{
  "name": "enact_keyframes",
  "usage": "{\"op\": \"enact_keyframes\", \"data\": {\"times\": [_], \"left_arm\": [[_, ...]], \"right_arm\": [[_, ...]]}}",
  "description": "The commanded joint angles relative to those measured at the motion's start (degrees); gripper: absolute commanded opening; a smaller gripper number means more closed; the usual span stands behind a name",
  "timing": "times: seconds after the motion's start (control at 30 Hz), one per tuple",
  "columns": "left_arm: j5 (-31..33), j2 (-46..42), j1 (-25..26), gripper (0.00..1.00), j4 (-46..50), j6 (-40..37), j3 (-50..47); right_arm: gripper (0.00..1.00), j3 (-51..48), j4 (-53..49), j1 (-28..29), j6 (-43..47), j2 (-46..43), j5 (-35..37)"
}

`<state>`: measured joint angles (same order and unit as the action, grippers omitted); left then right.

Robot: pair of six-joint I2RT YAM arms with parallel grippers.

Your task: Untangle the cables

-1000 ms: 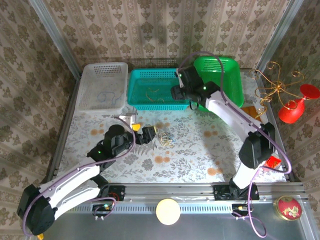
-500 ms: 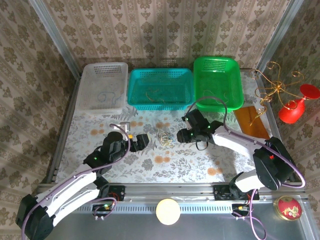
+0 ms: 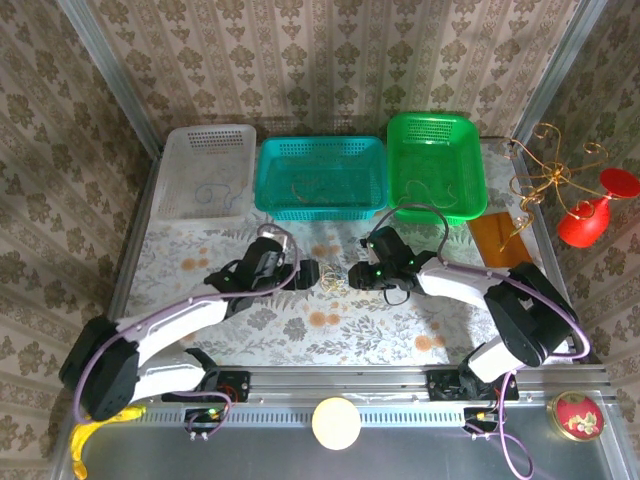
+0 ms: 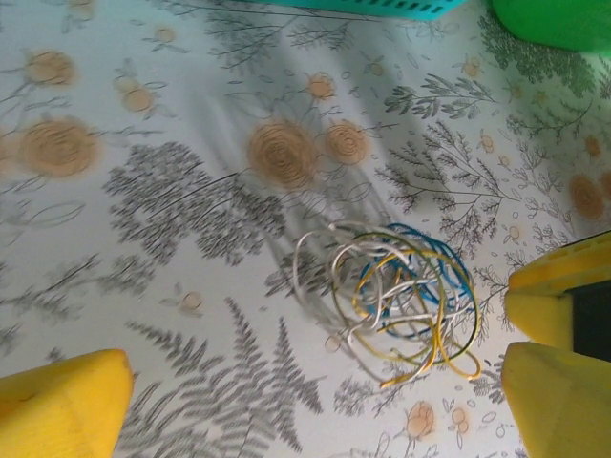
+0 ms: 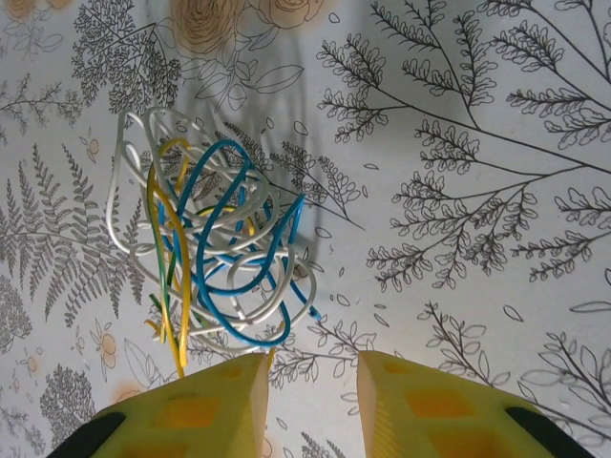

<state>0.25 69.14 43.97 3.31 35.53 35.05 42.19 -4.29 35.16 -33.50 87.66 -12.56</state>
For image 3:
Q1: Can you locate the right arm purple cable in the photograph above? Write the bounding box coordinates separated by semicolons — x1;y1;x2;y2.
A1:
374;202;591;479

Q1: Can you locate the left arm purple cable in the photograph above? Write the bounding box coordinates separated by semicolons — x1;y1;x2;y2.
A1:
73;224;301;444

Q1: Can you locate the red plastic goblet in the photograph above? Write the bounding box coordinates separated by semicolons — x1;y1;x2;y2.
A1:
556;167;640;249

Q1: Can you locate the gold wire stand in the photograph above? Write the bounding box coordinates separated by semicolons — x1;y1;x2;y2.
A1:
502;122;611;251

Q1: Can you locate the aluminium mounting rail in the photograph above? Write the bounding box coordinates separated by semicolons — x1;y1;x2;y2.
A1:
69;363;614;426

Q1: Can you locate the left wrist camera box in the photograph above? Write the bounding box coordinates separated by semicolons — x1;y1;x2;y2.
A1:
258;223;290;251

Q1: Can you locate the brown cable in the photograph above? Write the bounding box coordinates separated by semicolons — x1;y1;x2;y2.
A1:
289;178;331;205

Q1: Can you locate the orange wooden board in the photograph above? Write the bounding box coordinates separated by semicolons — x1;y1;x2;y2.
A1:
467;212;536;269

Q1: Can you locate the blue cable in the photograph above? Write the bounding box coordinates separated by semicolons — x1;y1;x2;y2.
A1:
193;182;247;211

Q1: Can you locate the white plastic basket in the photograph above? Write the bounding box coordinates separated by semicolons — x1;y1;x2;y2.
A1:
148;124;258;234

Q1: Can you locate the green plastic basket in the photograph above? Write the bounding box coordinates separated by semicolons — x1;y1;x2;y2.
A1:
386;112;489;225

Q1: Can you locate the red round tin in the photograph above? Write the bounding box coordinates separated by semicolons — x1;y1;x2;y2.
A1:
547;390;605;442

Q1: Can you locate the teal plastic basket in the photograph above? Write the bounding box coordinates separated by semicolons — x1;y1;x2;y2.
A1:
254;135;390;222

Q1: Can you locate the yellow banana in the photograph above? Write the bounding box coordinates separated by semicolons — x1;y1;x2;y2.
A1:
69;405;147;480

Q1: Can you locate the yellow cable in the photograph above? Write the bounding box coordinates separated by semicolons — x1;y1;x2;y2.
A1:
403;179;459;209

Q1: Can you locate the aluminium frame post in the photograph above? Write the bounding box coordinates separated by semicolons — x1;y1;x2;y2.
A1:
513;0;609;146
55;0;164;154

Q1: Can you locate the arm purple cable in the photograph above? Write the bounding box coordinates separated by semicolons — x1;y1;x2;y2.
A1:
374;202;591;479
73;224;301;444

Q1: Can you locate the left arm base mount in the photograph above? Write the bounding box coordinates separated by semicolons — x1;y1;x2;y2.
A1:
160;364;251;404

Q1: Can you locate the small black connector board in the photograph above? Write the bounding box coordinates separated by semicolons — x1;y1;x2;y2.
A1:
183;407;227;444
462;406;507;441

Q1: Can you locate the cream round ball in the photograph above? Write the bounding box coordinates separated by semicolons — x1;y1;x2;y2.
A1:
311;396;362;451

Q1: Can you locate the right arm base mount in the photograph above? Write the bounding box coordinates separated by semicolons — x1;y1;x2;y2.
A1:
427;367;521;402

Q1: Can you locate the floral table mat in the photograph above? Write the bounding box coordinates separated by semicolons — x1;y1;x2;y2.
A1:
112;142;574;366

